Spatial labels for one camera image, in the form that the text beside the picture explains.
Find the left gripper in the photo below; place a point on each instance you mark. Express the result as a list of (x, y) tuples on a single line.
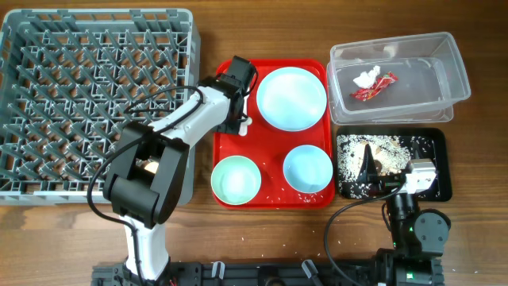
[(232, 125)]

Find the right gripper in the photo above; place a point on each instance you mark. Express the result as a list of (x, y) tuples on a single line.
[(368, 175)]

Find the rice and food leftovers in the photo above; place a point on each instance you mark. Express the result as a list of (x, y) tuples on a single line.
[(390, 152)]

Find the white plastic spoon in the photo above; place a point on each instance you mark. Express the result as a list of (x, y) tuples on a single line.
[(245, 126)]

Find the large light blue plate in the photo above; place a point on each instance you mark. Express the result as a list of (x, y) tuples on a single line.
[(291, 99)]

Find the red snack wrapper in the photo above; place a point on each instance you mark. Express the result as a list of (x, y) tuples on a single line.
[(381, 83)]

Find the small light blue bowl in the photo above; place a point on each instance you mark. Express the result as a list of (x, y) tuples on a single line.
[(307, 169)]

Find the white tissue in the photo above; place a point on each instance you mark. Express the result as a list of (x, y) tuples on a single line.
[(366, 79)]

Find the yellow plastic cup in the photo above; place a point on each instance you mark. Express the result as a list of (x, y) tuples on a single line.
[(152, 167)]

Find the white plastic fork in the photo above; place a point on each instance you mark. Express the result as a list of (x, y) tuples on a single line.
[(245, 107)]

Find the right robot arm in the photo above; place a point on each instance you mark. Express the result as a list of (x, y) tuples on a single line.
[(419, 236)]

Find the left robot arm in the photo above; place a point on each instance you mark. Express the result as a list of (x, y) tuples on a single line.
[(146, 173)]

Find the black waste tray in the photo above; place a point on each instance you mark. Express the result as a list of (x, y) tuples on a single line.
[(441, 188)]

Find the grey dishwasher rack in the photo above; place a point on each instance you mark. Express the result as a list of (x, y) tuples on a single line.
[(72, 79)]

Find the red plastic tray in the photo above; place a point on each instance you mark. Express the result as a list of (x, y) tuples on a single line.
[(267, 147)]

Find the clear plastic bin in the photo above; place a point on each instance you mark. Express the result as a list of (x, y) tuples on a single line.
[(431, 78)]

